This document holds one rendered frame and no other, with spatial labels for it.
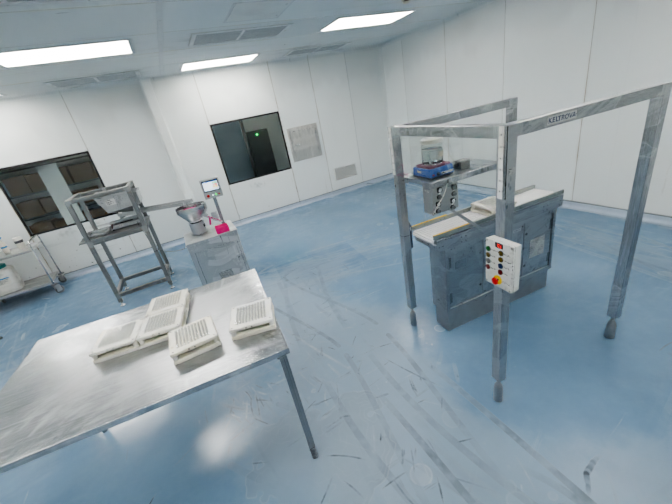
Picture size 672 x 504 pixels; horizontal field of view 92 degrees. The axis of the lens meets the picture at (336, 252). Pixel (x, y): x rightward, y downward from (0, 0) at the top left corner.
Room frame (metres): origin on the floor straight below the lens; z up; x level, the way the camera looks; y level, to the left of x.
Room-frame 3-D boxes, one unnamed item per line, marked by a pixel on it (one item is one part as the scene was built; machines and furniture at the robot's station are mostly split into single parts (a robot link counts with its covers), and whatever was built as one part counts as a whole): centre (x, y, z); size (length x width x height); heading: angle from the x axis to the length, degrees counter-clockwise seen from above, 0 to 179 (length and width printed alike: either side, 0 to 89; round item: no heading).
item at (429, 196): (2.19, -0.80, 1.25); 0.22 x 0.11 x 0.20; 108
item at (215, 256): (4.11, 1.56, 0.38); 0.63 x 0.57 x 0.76; 112
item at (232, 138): (7.01, 1.22, 1.43); 1.38 x 0.01 x 1.16; 112
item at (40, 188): (5.73, 4.34, 1.43); 1.32 x 0.01 x 1.11; 112
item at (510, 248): (1.43, -0.83, 1.08); 0.17 x 0.06 x 0.26; 18
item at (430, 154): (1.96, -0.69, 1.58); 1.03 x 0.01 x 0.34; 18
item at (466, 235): (2.48, -1.32, 0.88); 1.30 x 0.29 x 0.10; 108
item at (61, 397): (1.63, 1.21, 0.88); 1.50 x 1.10 x 0.04; 108
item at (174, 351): (1.53, 0.88, 0.96); 0.25 x 0.24 x 0.02; 24
